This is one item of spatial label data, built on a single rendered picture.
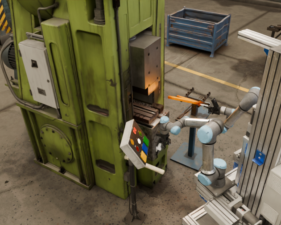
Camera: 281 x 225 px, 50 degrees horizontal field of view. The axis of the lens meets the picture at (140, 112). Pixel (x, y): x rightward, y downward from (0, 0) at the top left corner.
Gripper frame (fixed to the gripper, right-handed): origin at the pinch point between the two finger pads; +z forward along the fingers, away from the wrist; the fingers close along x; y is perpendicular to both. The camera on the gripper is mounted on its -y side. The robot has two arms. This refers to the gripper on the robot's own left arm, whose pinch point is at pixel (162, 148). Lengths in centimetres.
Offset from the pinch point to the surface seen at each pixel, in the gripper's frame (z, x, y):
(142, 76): -56, 5, -38
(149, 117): -4.5, 13.4, -41.1
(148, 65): -64, 11, -38
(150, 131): 6.4, 8.6, -32.7
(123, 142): -24.2, -37.9, -2.6
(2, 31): 63, -23, -614
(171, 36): 70, 288, -353
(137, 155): -14.0, -31.6, 7.9
